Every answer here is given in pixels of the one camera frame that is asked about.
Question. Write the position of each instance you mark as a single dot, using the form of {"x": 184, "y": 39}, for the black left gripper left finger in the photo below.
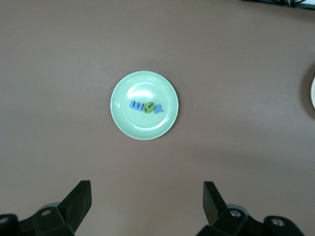
{"x": 73, "y": 209}

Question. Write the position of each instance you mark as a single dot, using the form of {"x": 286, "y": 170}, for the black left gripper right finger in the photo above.
{"x": 214, "y": 209}

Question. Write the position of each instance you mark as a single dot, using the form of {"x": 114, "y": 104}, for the blue foam letter x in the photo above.
{"x": 158, "y": 109}

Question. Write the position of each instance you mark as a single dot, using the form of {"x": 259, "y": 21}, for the green foam letter a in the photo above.
{"x": 147, "y": 109}

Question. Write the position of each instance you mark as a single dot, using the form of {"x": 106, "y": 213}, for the blue foam letter m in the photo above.
{"x": 136, "y": 105}

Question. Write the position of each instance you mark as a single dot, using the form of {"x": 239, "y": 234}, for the green plate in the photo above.
{"x": 147, "y": 127}

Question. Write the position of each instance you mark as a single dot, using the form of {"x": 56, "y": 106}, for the beige plate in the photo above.
{"x": 313, "y": 93}

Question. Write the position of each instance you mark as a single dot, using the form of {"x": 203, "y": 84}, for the brown table mat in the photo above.
{"x": 49, "y": 73}

